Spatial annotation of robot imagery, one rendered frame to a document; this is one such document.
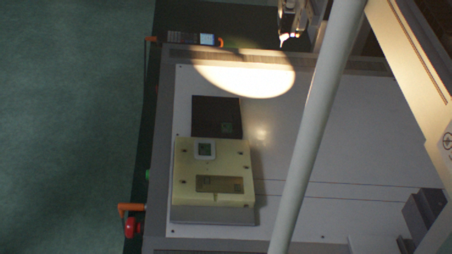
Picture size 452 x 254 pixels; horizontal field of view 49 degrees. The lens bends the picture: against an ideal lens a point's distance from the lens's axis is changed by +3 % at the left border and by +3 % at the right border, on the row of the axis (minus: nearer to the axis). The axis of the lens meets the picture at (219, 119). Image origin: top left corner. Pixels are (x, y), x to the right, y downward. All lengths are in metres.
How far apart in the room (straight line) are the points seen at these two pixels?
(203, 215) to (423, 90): 0.44
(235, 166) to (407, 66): 0.37
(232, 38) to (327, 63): 1.18
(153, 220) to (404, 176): 0.55
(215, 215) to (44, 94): 1.74
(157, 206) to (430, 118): 0.51
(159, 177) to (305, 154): 0.54
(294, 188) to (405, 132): 0.73
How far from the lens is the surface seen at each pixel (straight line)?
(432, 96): 0.81
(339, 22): 0.42
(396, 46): 0.93
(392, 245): 0.98
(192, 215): 0.93
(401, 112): 1.31
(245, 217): 0.94
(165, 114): 1.14
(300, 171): 0.53
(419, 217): 0.94
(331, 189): 1.05
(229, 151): 1.02
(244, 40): 1.61
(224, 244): 0.92
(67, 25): 3.05
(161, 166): 1.03
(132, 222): 0.96
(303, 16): 1.09
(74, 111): 2.45
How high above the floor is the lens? 1.62
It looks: 42 degrees down
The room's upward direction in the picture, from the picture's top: 8 degrees clockwise
